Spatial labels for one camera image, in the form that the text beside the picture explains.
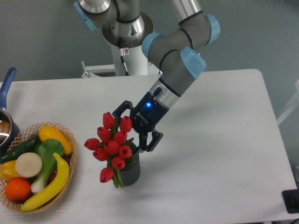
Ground red vegetable in basket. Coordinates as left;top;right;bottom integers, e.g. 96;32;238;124
48;155;71;184

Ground orange fruit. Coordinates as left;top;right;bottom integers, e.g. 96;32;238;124
5;178;31;201

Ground black device at edge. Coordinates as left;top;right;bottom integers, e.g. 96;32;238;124
282;189;299;214

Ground yellow bell pepper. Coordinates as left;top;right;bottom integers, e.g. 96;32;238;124
0;160;21;181

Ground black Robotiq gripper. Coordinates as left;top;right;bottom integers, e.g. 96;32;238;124
112;91;170;155

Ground white frame at right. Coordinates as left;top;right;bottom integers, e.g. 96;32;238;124
276;80;299;126

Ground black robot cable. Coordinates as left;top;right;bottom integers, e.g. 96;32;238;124
118;37;130;77

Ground woven wicker basket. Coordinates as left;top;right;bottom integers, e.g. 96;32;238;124
0;122;77;214

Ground blue handled saucepan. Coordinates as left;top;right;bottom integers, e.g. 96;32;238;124
0;67;20;157

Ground red tulip bouquet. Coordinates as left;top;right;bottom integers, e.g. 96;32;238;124
84;112;134;183

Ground beige round bun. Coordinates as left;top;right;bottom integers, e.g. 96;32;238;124
15;153;43;178

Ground yellow banana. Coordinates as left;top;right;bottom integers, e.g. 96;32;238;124
21;153;70;211

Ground green bok choy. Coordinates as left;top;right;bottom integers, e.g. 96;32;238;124
31;139;64;194

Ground green cucumber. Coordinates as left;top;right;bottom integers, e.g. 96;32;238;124
0;135;41;164

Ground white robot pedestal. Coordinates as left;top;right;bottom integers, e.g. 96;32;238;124
81;45;162;78

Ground yellow squash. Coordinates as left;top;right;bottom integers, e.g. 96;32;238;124
38;126;72;155

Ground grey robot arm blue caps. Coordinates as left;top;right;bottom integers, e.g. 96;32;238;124
74;0;220;152

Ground dark grey ribbed vase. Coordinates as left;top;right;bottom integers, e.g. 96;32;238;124
107;143;141;188

